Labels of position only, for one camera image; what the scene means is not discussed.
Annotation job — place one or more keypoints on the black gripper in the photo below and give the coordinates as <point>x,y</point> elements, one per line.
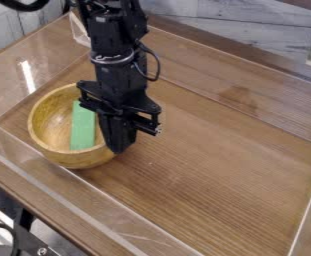
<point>116,97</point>

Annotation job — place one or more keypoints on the green rectangular block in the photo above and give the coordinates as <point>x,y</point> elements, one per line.
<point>83,127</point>

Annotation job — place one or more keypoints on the brown wooden bowl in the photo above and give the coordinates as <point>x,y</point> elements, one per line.
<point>50,130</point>

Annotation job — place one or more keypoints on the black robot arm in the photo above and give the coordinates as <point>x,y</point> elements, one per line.
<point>115,24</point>

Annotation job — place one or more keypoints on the clear acrylic tray wall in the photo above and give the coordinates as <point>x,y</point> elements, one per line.
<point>218,187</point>

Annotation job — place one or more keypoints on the clear acrylic corner bracket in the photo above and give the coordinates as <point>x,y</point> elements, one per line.
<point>79,32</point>

